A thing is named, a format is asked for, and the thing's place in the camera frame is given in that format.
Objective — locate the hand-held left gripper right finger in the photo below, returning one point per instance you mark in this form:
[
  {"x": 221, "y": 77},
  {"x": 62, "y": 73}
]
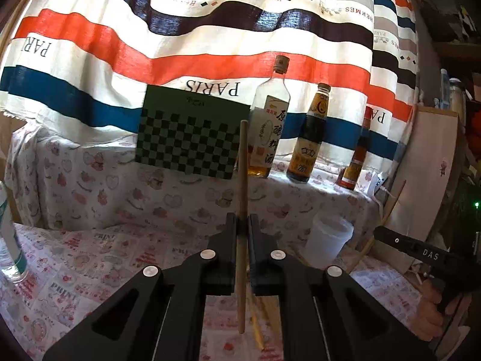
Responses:
[{"x": 257, "y": 263}]

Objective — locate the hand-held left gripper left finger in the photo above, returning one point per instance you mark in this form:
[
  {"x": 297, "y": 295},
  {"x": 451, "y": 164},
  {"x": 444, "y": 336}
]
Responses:
[{"x": 229, "y": 255}]

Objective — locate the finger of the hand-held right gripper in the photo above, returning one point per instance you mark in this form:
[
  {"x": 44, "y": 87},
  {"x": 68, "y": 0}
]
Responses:
[{"x": 413, "y": 246}]

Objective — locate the wooden chopstick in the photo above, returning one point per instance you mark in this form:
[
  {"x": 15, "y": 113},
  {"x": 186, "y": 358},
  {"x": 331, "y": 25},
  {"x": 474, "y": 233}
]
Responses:
[
  {"x": 243, "y": 165},
  {"x": 258, "y": 331},
  {"x": 392, "y": 203}
]

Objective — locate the white plastic cup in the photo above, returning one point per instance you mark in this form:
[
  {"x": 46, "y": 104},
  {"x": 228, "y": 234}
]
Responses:
[{"x": 327, "y": 240}]

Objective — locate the person's right hand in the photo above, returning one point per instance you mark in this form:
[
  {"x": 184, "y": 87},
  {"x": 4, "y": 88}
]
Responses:
[{"x": 426, "y": 308}]

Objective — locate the pale wooden board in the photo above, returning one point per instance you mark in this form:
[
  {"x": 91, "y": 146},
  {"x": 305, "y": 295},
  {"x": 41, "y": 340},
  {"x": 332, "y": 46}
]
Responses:
[{"x": 432, "y": 158}]

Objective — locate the red-capped sauce bottle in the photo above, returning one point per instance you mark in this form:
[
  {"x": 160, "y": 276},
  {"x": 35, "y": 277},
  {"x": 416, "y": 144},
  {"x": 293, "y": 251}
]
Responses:
[{"x": 355, "y": 165}]

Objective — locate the dark soy sauce bottle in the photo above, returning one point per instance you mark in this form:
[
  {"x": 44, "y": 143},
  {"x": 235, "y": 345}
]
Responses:
[{"x": 306, "y": 150}]

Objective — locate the green checkered box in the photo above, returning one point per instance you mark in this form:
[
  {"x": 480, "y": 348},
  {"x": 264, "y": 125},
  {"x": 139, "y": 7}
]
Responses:
[{"x": 188, "y": 139}]

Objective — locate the printed tablecloth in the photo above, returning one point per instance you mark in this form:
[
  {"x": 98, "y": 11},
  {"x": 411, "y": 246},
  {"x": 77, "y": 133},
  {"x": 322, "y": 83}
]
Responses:
[{"x": 112, "y": 203}]

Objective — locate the clear cooking wine bottle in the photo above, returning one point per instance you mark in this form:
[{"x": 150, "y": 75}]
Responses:
[{"x": 268, "y": 120}]

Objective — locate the dark cluttered shelf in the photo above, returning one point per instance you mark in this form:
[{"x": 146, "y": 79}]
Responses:
[{"x": 458, "y": 64}]

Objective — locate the striped curtain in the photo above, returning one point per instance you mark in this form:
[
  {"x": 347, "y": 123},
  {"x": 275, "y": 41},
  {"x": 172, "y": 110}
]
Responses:
[{"x": 188, "y": 45}]

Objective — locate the clear bottle green label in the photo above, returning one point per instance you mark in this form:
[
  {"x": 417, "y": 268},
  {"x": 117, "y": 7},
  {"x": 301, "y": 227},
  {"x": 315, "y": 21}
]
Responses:
[{"x": 13, "y": 240}]

